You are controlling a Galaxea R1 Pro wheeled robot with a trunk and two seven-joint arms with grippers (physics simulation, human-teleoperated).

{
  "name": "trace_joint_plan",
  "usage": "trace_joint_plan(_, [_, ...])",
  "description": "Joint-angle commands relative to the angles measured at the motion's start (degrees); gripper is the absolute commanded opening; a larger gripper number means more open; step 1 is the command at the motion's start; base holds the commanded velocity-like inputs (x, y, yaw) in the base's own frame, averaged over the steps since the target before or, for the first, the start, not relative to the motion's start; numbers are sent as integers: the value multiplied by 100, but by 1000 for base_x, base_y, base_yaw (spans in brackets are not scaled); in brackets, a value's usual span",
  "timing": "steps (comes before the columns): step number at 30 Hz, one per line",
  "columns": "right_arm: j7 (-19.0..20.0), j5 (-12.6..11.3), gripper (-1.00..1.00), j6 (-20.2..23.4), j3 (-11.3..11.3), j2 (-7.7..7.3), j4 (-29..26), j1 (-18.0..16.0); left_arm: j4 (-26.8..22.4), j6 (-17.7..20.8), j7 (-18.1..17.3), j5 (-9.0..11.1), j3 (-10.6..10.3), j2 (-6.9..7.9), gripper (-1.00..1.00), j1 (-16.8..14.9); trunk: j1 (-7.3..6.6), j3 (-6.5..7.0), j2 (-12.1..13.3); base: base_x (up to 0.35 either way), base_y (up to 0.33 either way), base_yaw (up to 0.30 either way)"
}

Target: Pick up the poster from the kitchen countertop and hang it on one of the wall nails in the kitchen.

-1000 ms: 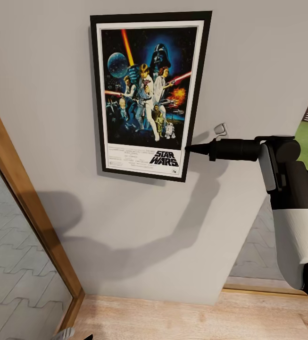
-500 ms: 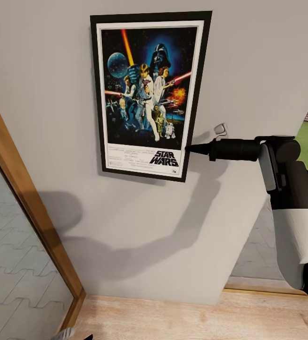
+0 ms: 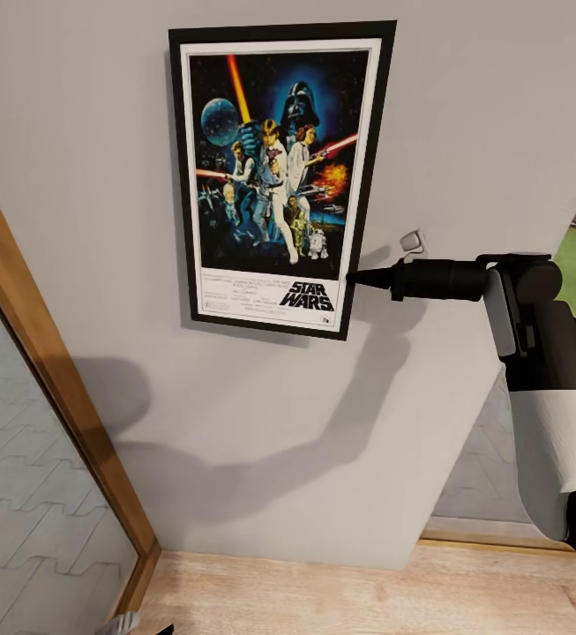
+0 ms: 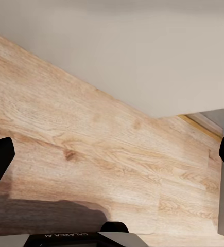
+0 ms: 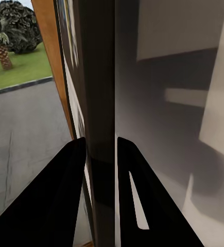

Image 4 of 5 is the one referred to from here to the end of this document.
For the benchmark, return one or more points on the fixed window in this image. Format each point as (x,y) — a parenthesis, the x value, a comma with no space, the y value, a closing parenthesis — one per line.
(210,122)

